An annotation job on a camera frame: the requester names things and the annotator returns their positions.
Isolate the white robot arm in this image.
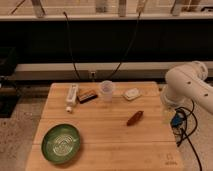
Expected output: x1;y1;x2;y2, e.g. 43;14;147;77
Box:
160;61;213;115

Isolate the green ceramic bowl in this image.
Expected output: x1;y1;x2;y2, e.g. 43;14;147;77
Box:
41;124;81;164

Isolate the clear plastic cup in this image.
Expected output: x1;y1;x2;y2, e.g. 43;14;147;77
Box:
99;80;115;102

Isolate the brown rectangular block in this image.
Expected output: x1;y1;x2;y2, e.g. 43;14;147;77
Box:
77;90;98;104

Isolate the small white bottle cap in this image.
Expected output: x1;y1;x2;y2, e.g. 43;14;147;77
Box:
66;106;72;113

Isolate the white wall outlet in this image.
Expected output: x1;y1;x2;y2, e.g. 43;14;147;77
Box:
89;71;96;80

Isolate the right black hanging cable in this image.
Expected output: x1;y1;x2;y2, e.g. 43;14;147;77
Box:
109;11;142;80

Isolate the black hanging cable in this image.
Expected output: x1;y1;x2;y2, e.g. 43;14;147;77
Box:
109;11;142;80
62;11;82;81

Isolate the left black hanging cable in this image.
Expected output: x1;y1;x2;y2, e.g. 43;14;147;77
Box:
62;11;82;81

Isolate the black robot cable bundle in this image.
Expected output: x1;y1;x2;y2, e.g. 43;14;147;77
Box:
170;99;204;171

